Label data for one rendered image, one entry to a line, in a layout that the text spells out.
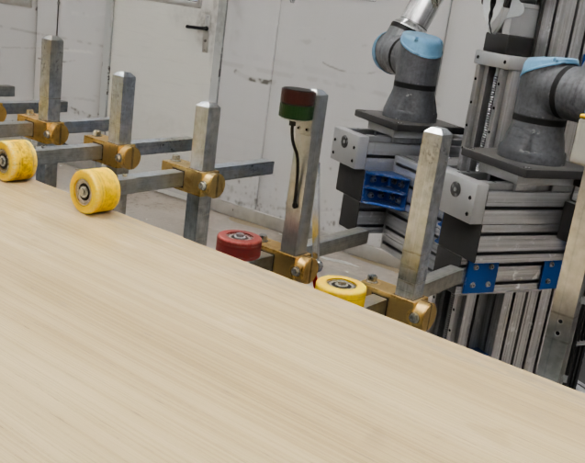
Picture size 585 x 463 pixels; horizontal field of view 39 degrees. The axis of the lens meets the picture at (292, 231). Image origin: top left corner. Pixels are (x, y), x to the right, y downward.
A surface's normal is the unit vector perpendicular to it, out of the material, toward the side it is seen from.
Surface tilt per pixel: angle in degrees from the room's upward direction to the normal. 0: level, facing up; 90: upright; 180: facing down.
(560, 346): 90
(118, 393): 0
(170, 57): 90
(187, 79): 90
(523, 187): 90
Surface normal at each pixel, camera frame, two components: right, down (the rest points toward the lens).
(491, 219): 0.44, 0.30
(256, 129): -0.55, 0.16
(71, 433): 0.13, -0.95
